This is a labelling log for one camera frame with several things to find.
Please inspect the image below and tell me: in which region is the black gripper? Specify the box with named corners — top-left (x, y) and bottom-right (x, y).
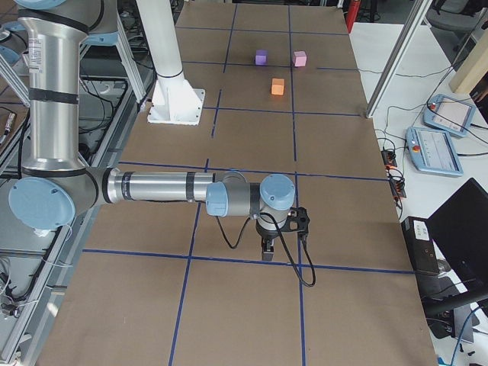
top-left (255, 220), bottom-right (281, 262)

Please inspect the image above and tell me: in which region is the orange foam block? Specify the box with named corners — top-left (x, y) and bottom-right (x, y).
top-left (271, 78), bottom-right (285, 96)

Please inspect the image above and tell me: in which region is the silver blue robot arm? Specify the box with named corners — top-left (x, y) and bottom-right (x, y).
top-left (8, 1), bottom-right (298, 260)

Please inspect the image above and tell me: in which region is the black orange power strip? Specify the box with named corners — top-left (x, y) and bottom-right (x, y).
top-left (380, 148), bottom-right (406, 202)

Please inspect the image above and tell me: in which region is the black computer box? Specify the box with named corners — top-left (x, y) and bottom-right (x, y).
top-left (401, 217), bottom-right (439, 276)

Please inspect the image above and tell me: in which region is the brown paper table cover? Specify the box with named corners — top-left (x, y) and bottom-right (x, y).
top-left (38, 2), bottom-right (436, 365)

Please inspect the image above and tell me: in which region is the pink foam block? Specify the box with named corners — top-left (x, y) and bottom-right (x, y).
top-left (292, 50), bottom-right (307, 68)

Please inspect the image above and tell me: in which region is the near teach pendant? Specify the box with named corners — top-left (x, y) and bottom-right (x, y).
top-left (405, 127), bottom-right (464, 177)

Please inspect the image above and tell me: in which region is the teach pendant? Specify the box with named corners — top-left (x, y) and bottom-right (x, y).
top-left (405, 127), bottom-right (464, 177)
top-left (423, 94), bottom-right (475, 137)

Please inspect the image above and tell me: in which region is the purple foam block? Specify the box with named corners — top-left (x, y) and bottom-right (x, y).
top-left (255, 50), bottom-right (268, 66)

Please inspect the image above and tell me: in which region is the black laptop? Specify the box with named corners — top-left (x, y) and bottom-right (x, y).
top-left (424, 178), bottom-right (487, 316)

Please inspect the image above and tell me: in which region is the far teach pendant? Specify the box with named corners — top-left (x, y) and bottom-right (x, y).
top-left (423, 94), bottom-right (475, 137)

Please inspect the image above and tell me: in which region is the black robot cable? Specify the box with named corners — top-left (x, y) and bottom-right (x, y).
top-left (213, 213), bottom-right (316, 288)

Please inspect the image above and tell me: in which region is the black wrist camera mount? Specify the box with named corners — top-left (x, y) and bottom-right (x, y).
top-left (281, 207), bottom-right (310, 235)

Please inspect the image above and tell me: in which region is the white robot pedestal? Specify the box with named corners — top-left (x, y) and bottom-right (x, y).
top-left (137, 0), bottom-right (205, 126)

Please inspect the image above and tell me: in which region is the blue network cable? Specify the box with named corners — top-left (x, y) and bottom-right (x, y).
top-left (448, 304), bottom-right (482, 366)

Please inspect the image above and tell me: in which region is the aluminium frame post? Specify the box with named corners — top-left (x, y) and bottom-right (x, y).
top-left (365, 0), bottom-right (432, 118)

